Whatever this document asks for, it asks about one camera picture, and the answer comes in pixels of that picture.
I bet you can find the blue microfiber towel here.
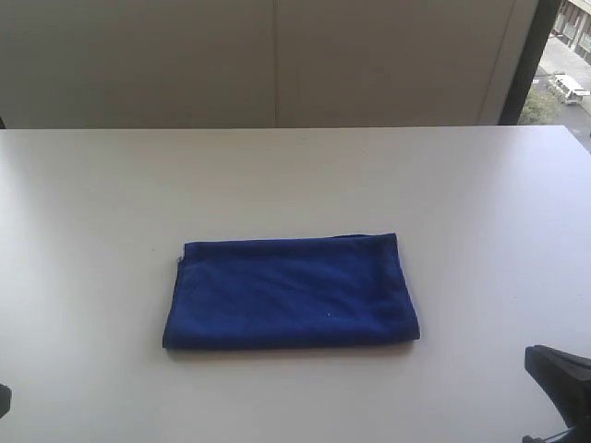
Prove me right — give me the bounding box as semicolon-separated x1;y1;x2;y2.
162;233;420;351

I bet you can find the white van outside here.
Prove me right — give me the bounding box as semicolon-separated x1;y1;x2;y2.
549;73;590;105

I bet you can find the dark window frame post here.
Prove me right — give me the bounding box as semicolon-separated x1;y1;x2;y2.
498;0;560;126

